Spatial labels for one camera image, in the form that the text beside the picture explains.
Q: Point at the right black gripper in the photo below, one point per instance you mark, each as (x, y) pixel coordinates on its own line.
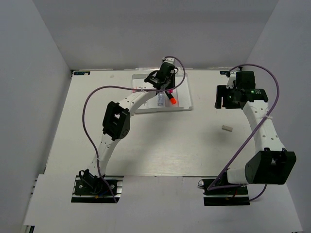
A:
(221, 91)

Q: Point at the white compartment tray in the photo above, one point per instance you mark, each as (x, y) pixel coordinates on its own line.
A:
(182, 95)

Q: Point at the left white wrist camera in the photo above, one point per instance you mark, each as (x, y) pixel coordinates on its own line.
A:
(169, 60)

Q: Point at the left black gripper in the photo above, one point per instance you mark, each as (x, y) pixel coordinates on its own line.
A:
(173, 79)

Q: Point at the white eraser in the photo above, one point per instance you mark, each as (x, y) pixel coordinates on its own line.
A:
(227, 128)

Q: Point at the small blue-capped bottle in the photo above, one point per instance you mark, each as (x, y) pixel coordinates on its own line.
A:
(160, 99)

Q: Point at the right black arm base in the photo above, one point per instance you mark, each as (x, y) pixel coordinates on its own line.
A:
(235, 196)

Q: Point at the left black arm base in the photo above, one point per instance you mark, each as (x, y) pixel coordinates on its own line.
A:
(92, 189)

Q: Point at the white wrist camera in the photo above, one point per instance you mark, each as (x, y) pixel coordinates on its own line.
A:
(169, 60)
(231, 80)

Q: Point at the orange highlighter black cap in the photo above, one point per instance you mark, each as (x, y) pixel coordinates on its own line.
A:
(171, 98)

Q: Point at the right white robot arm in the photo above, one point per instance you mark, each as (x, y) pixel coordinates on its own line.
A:
(272, 162)

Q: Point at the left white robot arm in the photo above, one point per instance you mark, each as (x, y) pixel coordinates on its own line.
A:
(116, 122)

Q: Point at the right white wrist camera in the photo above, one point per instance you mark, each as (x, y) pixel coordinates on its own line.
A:
(231, 80)

